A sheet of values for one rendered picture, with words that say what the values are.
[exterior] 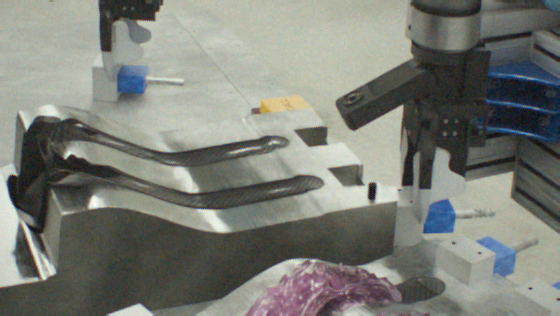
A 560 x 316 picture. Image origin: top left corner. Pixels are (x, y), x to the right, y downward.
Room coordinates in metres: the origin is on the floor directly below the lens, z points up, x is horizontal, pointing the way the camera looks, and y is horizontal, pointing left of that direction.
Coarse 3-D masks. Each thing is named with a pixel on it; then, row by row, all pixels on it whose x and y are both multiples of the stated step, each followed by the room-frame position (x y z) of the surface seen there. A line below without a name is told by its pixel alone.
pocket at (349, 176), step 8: (328, 168) 1.26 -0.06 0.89; (336, 168) 1.27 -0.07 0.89; (344, 168) 1.27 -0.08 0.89; (352, 168) 1.28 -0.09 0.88; (360, 168) 1.28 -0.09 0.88; (336, 176) 1.27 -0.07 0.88; (344, 176) 1.27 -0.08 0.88; (352, 176) 1.28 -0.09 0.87; (360, 176) 1.27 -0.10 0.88; (344, 184) 1.27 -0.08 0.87; (352, 184) 1.28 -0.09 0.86; (360, 184) 1.27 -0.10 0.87; (368, 184) 1.26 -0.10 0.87
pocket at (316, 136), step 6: (300, 132) 1.37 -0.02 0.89; (306, 132) 1.37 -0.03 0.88; (312, 132) 1.37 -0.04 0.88; (318, 132) 1.38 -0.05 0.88; (324, 132) 1.38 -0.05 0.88; (300, 138) 1.37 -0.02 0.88; (306, 138) 1.37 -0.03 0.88; (312, 138) 1.37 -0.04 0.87; (318, 138) 1.38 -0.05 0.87; (324, 138) 1.37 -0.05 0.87; (306, 144) 1.37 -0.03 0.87; (312, 144) 1.37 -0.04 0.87; (318, 144) 1.38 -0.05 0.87; (324, 144) 1.37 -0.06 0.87; (330, 144) 1.36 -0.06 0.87
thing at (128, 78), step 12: (96, 60) 1.65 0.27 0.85; (96, 72) 1.63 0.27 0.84; (120, 72) 1.64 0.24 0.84; (132, 72) 1.64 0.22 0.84; (144, 72) 1.64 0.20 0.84; (96, 84) 1.63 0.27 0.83; (108, 84) 1.63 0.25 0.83; (120, 84) 1.63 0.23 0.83; (132, 84) 1.63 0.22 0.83; (144, 84) 1.63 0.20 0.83; (156, 84) 1.65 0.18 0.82; (168, 84) 1.64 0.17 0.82; (180, 84) 1.64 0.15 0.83; (96, 96) 1.63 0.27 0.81; (108, 96) 1.63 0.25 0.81
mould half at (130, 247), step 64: (128, 128) 1.33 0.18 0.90; (192, 128) 1.37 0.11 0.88; (256, 128) 1.36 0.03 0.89; (0, 192) 1.23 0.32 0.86; (64, 192) 1.10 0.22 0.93; (128, 192) 1.12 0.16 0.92; (320, 192) 1.20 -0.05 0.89; (384, 192) 1.21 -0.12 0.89; (0, 256) 1.09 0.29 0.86; (64, 256) 1.05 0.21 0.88; (128, 256) 1.08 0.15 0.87; (192, 256) 1.10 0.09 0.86; (256, 256) 1.13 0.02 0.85; (320, 256) 1.16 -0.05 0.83; (384, 256) 1.19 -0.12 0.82
